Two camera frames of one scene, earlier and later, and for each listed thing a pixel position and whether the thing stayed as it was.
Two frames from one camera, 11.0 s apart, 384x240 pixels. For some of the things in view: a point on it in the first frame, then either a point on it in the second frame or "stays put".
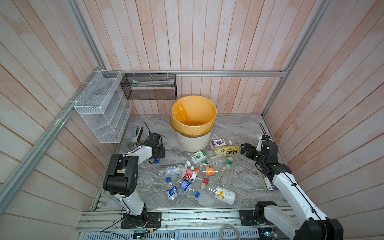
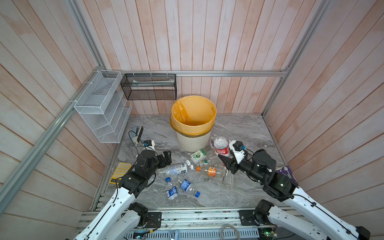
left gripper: (162, 152) to (167, 158)
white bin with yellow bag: (192, 119) stays put
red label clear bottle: (190, 174) to (221, 145)
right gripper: (245, 148) to (229, 163)
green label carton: (199, 157) stays put
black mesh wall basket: (149, 86) stays put
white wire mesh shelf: (104, 106) stays put
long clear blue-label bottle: (178, 170) stays put
